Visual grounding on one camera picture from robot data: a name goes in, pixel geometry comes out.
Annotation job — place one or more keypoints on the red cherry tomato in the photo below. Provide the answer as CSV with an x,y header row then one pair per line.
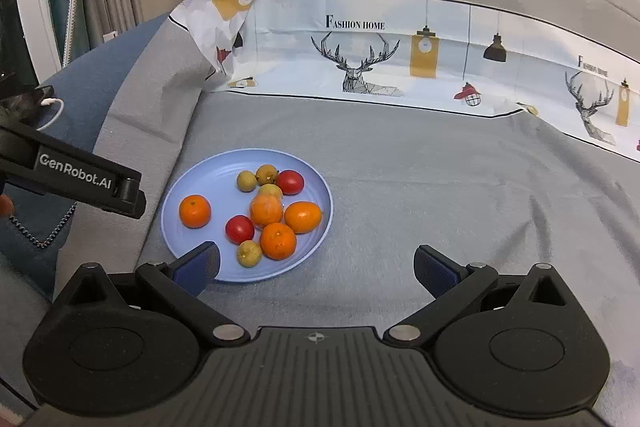
x,y
290,182
240,229

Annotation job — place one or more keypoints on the small white clip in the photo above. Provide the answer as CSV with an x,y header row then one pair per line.
x,y
110,36

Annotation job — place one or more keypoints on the printed deer pattern cloth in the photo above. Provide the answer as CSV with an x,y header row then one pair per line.
x,y
375,57

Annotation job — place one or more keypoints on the oval mandarin orange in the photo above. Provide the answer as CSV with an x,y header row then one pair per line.
x,y
303,217

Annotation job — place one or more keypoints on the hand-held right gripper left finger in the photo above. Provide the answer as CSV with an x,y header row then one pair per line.
x,y
197,270

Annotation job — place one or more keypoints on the person's left hand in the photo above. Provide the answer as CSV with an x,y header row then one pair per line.
x,y
5,206

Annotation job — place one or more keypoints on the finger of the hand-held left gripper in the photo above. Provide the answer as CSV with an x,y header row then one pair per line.
x,y
132,202

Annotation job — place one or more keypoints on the small yellow fruit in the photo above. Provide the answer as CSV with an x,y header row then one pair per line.
x,y
249,253
267,174
272,190
246,181

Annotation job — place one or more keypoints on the blue plate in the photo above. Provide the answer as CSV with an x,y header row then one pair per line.
x,y
210,177

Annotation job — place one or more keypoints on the black smartphone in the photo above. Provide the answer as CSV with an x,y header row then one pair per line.
x,y
20,104

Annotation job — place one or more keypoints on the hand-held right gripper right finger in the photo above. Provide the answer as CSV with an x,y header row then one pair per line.
x,y
435,275

